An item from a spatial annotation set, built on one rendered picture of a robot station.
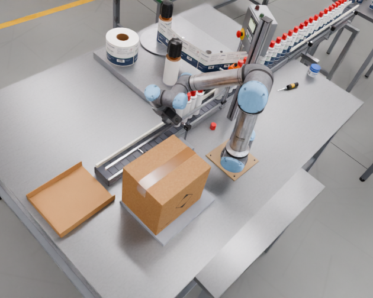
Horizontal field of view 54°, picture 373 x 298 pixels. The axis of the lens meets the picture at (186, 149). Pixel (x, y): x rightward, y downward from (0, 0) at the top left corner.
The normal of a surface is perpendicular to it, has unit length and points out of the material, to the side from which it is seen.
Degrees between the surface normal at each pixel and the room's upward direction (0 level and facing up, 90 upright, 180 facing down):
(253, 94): 83
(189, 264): 0
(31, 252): 0
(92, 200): 0
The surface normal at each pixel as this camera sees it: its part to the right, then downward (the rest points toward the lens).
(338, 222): 0.15, -0.62
